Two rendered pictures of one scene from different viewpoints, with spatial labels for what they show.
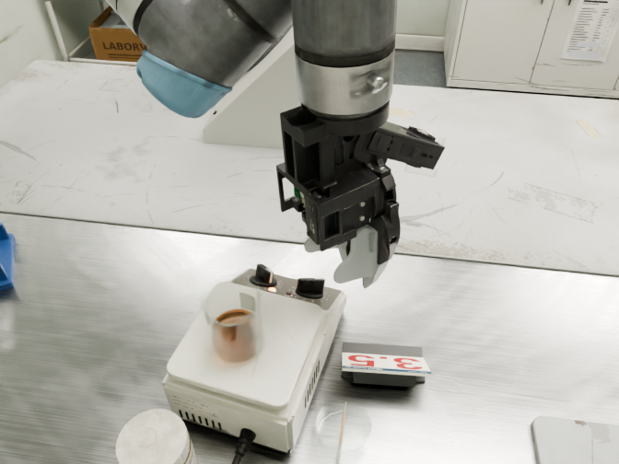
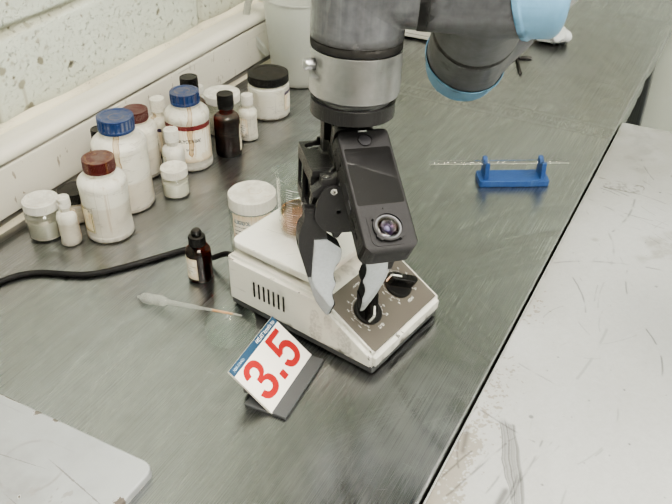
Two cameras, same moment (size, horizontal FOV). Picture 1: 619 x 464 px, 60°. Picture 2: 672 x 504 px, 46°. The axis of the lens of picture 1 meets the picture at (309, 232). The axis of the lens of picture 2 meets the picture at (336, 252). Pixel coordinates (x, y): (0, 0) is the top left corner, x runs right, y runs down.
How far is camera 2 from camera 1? 84 cm
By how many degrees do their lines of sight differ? 79
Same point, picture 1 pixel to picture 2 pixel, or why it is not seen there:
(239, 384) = (265, 223)
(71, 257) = (511, 213)
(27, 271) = (498, 193)
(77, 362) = not seen: hidden behind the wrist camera
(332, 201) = (301, 149)
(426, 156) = (355, 229)
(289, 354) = (275, 249)
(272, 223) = (536, 350)
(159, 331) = not seen: hidden behind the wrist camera
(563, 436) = (117, 477)
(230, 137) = not seen: outside the picture
